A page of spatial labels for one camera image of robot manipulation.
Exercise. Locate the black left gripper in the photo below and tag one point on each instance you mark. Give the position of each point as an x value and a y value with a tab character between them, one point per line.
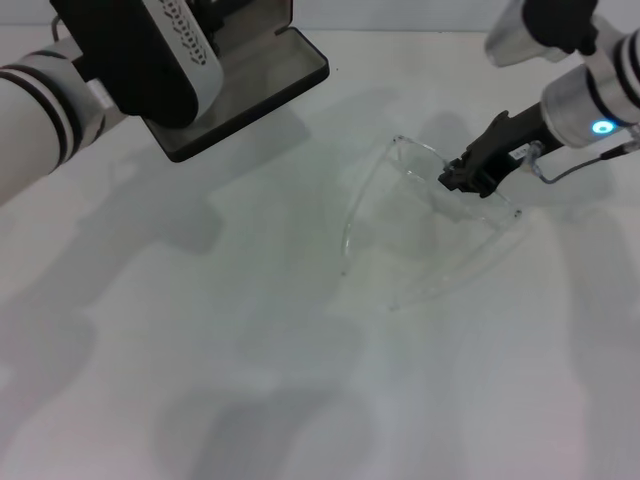
210	20

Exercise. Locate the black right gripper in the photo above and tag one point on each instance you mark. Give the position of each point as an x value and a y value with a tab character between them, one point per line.
515	137

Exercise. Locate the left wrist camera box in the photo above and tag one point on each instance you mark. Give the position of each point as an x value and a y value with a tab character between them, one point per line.
135	60

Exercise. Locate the clear white glasses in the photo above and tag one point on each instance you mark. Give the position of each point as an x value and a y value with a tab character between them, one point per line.
415	165

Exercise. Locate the black glasses case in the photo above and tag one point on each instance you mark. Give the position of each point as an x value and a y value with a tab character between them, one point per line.
280	70

